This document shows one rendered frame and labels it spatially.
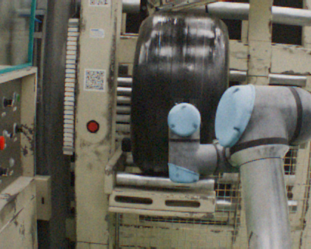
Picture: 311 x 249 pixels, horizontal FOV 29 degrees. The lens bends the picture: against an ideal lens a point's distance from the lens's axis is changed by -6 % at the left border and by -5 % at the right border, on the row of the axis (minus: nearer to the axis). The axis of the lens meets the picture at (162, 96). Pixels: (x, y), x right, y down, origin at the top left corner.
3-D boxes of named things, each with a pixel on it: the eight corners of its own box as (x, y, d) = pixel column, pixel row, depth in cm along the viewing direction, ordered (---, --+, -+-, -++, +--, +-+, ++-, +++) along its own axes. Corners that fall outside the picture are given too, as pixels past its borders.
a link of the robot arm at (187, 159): (217, 182, 155) (218, 138, 155) (174, 184, 151) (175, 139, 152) (204, 178, 163) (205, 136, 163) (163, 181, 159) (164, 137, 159)
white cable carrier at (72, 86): (63, 153, 221) (68, 18, 215) (66, 151, 226) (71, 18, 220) (75, 155, 221) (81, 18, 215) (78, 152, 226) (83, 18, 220)
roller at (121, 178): (114, 178, 217) (112, 186, 213) (114, 167, 215) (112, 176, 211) (216, 184, 215) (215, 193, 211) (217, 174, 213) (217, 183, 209)
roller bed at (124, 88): (92, 148, 259) (95, 75, 256) (98, 141, 274) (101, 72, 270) (140, 152, 258) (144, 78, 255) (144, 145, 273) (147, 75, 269)
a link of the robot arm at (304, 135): (339, 80, 124) (240, 139, 168) (298, 78, 120) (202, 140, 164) (347, 133, 121) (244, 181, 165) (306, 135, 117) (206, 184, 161)
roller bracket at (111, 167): (104, 194, 209) (104, 166, 208) (118, 168, 248) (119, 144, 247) (113, 195, 209) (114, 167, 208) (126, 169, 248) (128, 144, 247)
